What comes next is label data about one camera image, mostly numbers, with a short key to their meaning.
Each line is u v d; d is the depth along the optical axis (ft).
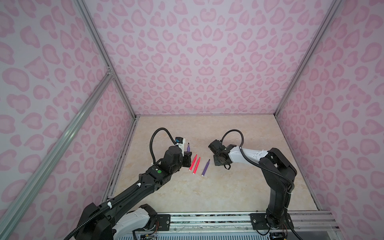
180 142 2.27
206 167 3.03
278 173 1.48
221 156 2.30
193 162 3.10
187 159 2.27
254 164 1.64
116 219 1.37
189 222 2.46
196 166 3.04
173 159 1.93
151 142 1.87
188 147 2.57
